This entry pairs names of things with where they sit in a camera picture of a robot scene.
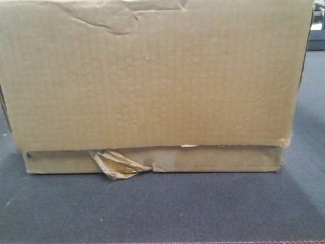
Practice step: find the brown cardboard carton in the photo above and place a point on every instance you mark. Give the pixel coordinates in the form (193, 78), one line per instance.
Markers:
(125, 87)

